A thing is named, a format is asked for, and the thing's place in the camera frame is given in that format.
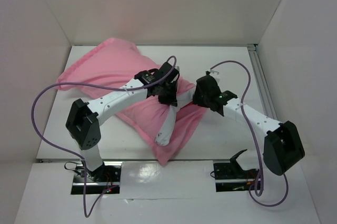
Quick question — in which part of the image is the white pillow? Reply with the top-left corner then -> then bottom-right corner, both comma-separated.
155,87 -> 195,147

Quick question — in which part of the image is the pink satin pillowcase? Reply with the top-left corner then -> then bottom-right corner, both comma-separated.
57,38 -> 206,166

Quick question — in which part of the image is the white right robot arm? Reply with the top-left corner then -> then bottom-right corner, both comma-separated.
193,75 -> 305,176

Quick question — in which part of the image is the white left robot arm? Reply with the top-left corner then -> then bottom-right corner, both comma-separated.
66,62 -> 180,181

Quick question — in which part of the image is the aluminium frame rail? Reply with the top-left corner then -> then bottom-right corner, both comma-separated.
247,44 -> 277,119

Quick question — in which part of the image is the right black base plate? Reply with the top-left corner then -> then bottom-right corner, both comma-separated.
210,149 -> 259,192

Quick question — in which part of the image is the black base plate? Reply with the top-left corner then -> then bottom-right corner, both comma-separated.
64,161 -> 122,195
210,149 -> 259,192

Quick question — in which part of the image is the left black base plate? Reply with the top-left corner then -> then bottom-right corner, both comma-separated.
64,161 -> 122,195

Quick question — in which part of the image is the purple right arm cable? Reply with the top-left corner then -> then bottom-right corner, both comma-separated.
205,61 -> 289,206

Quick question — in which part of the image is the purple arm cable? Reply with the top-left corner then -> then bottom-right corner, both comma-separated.
31,55 -> 177,218
205,61 -> 289,206

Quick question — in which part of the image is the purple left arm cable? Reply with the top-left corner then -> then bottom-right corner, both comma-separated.
31,55 -> 177,218

